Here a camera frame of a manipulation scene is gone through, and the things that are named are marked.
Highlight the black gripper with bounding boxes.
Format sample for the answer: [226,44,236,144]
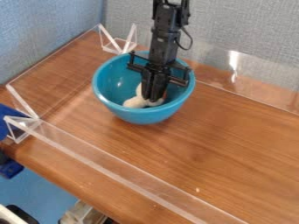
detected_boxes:
[127,0,191,101]

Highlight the white and brown toy mushroom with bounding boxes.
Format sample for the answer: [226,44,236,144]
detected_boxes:
[123,85,166,109]

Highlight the blue bowl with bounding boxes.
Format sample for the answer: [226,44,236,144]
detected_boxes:
[91,53,195,124]

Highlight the clear acrylic barrier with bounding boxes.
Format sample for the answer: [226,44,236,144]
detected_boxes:
[0,31,299,224]

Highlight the blue clamp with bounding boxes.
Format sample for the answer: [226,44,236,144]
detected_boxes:
[0,103,24,179]

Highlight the clear plastic object under table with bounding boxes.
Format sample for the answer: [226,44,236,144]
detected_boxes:
[59,200,107,224]

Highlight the black and white object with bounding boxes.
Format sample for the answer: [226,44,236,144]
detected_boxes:
[0,204,40,224]

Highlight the black cable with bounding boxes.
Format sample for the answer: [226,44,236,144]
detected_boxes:
[172,0,194,51]

